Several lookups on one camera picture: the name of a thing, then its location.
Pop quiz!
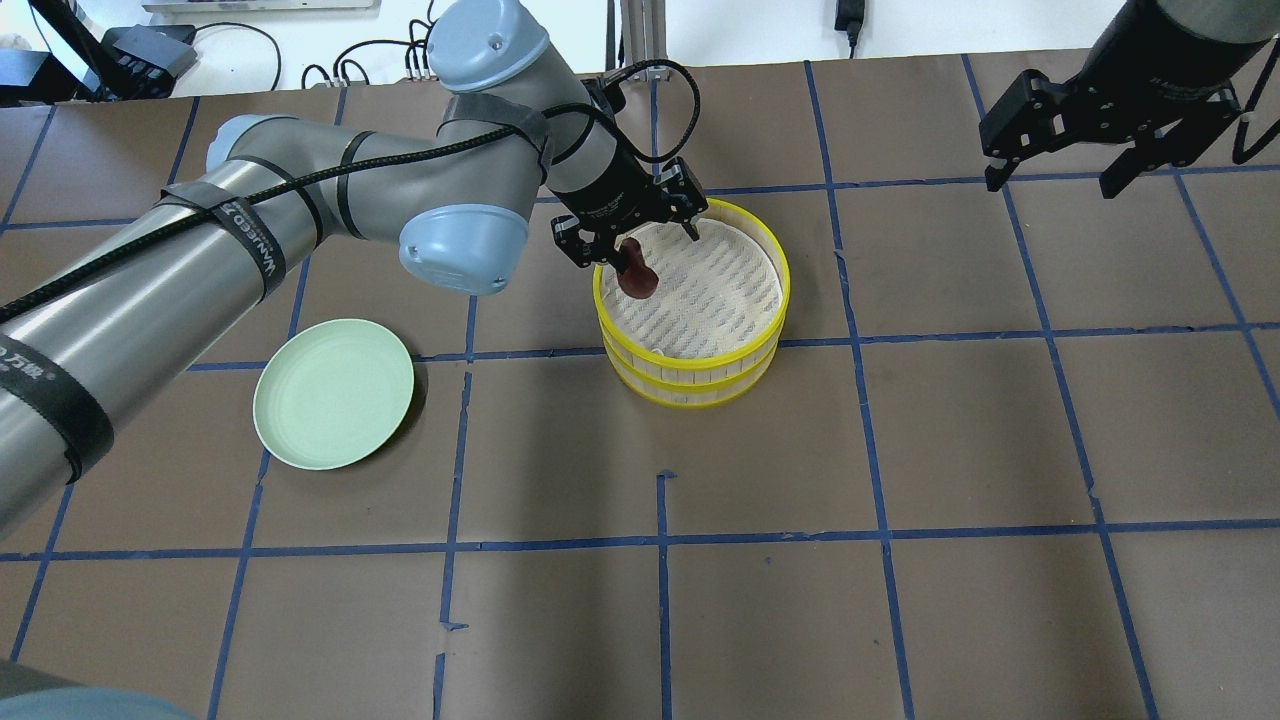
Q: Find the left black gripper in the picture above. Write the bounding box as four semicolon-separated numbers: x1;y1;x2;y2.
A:
545;140;709;273

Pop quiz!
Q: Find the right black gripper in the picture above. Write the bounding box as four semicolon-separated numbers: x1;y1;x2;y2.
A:
979;20;1245;199

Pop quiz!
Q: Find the brown bun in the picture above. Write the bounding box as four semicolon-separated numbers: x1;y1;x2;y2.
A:
614;256;660;300

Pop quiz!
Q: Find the yellow steamer layer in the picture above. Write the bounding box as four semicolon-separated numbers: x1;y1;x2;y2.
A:
604;333;780;409
591;199;792;372

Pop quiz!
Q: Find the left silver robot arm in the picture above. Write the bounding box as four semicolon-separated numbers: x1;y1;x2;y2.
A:
1;1;708;536

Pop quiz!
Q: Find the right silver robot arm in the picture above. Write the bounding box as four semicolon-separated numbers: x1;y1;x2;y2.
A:
979;1;1279;199

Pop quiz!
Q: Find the light green plate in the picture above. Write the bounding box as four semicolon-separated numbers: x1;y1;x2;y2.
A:
252;318;415;471

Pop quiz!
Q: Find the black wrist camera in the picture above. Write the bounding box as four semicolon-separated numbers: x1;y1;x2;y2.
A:
582;76;627;119

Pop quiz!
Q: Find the aluminium frame post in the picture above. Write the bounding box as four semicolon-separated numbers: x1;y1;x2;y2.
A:
617;0;671;82

